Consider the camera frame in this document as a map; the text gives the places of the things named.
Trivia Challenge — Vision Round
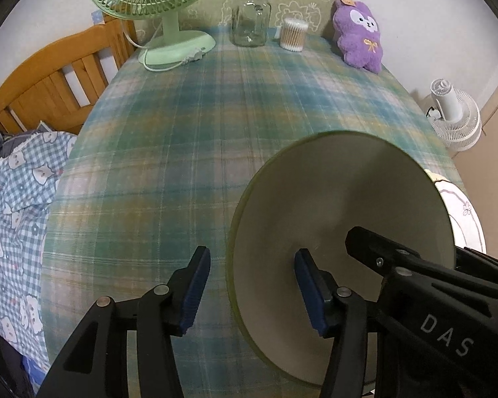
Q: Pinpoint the white fan cable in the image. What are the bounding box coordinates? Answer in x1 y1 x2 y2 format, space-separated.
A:
122 21 204 72

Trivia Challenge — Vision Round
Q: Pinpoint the green plaid tablecloth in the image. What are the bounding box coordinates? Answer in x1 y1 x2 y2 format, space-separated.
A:
39 25 467 398

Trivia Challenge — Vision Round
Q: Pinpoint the white floor fan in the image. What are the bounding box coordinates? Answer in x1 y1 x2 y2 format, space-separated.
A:
423 78 482 152

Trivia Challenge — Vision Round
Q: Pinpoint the purple plush toy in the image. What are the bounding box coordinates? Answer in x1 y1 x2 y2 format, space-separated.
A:
331 0 384 74

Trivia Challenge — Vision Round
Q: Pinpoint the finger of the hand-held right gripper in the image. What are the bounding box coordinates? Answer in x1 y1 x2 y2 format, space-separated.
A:
345 227 457 278
454 246 498 288

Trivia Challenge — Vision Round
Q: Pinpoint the wooden headboard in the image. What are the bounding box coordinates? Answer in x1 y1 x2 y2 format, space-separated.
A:
0 12 137 135

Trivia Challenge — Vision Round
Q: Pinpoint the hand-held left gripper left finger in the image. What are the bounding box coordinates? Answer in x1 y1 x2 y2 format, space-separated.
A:
35 245 212 398

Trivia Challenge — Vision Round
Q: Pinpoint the blue checkered printed blanket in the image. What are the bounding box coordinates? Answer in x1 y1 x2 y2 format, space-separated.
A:
0 130 79 394

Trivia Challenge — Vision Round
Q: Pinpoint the white plate with red flowers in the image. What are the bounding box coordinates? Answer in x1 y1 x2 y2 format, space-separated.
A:
423 169 487 253

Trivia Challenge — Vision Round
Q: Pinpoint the green floral ceramic bowl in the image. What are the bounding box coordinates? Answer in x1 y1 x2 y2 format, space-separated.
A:
226 130 457 390

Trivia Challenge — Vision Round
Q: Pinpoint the glass jar with lid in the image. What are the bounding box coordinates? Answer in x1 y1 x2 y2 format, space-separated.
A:
230 0 272 47

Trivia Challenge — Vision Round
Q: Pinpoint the cotton swab container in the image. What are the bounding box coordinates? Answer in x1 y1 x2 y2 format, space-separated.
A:
279 18 309 53

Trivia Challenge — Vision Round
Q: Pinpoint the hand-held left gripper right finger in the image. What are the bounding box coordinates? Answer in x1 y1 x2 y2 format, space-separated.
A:
294 248 382 398

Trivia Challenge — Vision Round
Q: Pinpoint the green desk fan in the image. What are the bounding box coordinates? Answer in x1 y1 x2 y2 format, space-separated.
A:
87 0 224 71

